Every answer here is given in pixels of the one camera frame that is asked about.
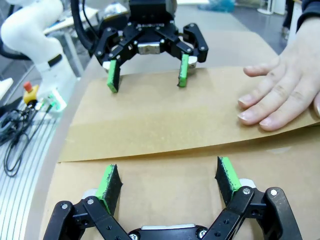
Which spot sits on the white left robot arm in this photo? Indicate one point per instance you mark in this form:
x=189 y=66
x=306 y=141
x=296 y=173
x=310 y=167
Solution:
x=27 y=32

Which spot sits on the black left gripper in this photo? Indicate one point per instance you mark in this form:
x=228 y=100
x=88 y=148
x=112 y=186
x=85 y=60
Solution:
x=150 y=15

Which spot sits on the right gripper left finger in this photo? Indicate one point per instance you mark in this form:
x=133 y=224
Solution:
x=110 y=190

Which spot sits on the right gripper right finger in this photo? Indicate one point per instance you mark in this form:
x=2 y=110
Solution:
x=226 y=180

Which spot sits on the yellow red emergency stop button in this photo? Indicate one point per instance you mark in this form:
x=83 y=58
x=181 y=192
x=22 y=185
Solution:
x=31 y=95

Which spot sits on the person's right forearm navy sleeve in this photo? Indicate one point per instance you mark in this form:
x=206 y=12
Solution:
x=311 y=10

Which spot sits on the grooved aluminium base plate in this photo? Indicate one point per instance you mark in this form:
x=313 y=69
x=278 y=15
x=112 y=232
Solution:
x=22 y=200

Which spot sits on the background person in dark clothes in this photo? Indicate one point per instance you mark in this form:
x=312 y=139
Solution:
x=290 y=17

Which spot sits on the white stand base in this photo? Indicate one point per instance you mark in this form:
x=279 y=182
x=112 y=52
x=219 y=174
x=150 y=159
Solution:
x=271 y=7

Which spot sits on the teal plastic bag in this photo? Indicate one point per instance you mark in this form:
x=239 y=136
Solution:
x=220 y=5

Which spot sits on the brown cardboard box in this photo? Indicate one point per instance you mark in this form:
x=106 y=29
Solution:
x=162 y=117

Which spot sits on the white table with grey legs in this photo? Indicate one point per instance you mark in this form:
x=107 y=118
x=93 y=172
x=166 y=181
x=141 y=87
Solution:
x=72 y=55

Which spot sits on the person's right hand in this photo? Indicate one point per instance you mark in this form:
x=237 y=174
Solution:
x=292 y=82

